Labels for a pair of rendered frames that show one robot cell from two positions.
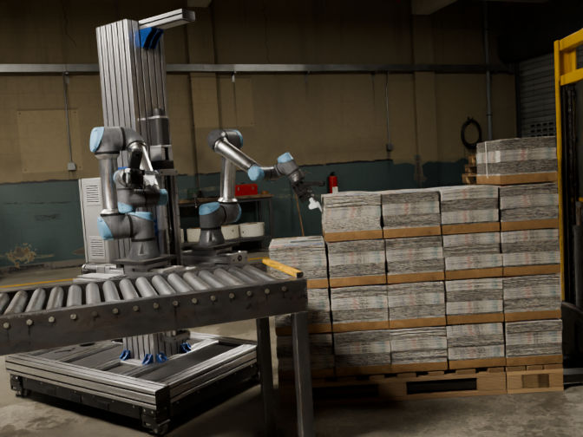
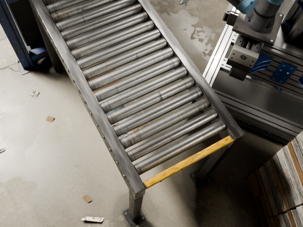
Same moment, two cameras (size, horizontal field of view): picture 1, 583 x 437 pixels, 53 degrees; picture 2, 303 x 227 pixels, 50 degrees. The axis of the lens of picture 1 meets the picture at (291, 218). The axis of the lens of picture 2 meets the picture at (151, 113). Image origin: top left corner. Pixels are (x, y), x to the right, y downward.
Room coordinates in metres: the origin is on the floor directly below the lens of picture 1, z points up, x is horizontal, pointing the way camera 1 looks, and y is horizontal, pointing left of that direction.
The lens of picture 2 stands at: (2.07, -0.32, 2.10)
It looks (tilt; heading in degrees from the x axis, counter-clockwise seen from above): 64 degrees down; 73
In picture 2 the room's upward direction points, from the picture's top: 8 degrees clockwise
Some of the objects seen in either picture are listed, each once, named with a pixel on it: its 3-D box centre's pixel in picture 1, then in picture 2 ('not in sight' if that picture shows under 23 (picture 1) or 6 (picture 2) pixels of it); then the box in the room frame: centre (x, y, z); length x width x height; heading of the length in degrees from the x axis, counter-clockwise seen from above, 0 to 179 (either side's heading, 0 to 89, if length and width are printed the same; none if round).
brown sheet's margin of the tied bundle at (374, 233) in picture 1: (352, 233); not in sight; (3.01, -0.31, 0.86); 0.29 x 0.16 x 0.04; 89
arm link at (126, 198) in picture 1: (130, 199); not in sight; (2.62, 0.71, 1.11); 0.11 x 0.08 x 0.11; 120
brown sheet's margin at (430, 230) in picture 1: (405, 228); not in sight; (3.11, -0.60, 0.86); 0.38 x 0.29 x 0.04; 179
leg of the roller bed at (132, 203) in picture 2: (304, 400); (135, 205); (2.15, -0.01, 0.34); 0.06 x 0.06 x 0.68; 19
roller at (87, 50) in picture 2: (93, 298); (113, 39); (2.15, 0.75, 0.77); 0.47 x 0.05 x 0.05; 19
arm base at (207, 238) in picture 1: (211, 235); not in sight; (3.32, 0.46, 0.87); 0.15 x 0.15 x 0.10
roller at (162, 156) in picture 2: (262, 277); (181, 146); (2.36, 0.13, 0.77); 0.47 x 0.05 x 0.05; 19
